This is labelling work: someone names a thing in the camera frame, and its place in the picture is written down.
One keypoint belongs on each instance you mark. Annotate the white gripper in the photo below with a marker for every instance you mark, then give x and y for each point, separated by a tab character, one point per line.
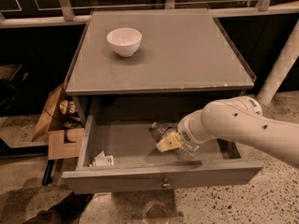
186	131

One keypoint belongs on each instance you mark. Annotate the clear plastic water bottle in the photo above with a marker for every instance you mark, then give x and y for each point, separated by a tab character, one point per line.
160	130

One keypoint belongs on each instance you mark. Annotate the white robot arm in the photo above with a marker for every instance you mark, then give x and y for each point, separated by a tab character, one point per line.
240	119

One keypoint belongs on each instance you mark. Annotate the round metal drawer knob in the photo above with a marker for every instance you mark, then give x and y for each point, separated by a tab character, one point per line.
166	184

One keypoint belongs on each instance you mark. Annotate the open grey top drawer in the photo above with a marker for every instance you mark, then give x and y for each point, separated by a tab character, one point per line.
138	165

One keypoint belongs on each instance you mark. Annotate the white paper packets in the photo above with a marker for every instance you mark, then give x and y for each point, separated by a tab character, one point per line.
102	159

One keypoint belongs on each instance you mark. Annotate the grey wooden nightstand cabinet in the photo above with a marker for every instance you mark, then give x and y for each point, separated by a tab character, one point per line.
181	50

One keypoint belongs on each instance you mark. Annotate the open brown cardboard box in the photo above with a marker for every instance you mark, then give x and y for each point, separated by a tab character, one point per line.
63	143

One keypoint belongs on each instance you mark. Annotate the white ceramic bowl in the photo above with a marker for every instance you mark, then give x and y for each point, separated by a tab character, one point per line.
124	41

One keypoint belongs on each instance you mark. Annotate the crumpled trash in box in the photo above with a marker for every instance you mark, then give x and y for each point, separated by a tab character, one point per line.
67	107

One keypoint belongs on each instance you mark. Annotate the black bar on floor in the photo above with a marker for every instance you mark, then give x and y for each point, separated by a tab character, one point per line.
48	171

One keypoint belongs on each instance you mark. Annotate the dark chair at left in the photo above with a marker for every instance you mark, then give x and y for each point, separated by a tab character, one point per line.
12	77

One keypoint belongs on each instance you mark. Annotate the metal window railing frame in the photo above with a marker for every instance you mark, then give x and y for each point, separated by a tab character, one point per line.
26	13

